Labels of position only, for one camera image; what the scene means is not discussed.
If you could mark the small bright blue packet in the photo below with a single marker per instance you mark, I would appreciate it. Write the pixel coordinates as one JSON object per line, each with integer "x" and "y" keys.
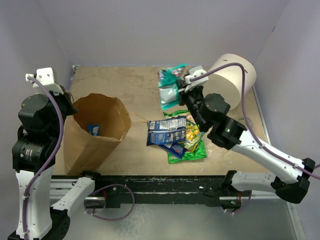
{"x": 93, "y": 129}

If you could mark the green tea candy bag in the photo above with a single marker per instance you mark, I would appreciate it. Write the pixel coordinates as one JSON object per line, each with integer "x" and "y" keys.
{"x": 193, "y": 136}

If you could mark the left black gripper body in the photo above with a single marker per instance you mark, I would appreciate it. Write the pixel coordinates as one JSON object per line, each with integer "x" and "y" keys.
{"x": 63, "y": 103}

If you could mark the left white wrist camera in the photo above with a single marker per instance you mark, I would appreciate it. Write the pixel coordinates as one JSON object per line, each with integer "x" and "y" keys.
{"x": 47, "y": 78}

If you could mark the black aluminium frame rail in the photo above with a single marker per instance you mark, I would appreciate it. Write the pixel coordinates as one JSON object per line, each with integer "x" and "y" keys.
{"x": 225, "y": 191}

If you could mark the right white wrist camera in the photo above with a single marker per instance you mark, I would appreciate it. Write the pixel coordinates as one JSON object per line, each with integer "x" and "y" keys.
{"x": 194, "y": 78}

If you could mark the white cylindrical container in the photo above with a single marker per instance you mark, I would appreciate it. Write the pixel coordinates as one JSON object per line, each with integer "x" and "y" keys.
{"x": 228, "y": 81}

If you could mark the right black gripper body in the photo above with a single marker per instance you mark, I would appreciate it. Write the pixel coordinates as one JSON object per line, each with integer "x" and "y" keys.
{"x": 193, "y": 99}

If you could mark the green Chuba chips bag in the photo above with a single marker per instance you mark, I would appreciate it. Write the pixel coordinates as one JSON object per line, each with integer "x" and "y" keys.
{"x": 200, "y": 152}

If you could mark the blue white snack packet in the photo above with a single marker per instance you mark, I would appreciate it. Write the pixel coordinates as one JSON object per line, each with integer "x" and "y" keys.
{"x": 165, "y": 137}

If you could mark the teal snack packet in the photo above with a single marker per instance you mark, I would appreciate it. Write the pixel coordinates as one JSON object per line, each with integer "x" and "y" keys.
{"x": 168, "y": 79}

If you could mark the brown paper bag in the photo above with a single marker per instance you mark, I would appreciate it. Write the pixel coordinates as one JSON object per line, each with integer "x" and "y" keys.
{"x": 83, "y": 152}

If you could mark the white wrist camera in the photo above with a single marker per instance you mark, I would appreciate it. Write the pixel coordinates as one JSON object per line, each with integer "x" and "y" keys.
{"x": 47, "y": 78}
{"x": 194, "y": 78}

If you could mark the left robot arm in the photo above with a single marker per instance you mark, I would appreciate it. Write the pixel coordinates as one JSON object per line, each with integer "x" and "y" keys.
{"x": 39, "y": 138}

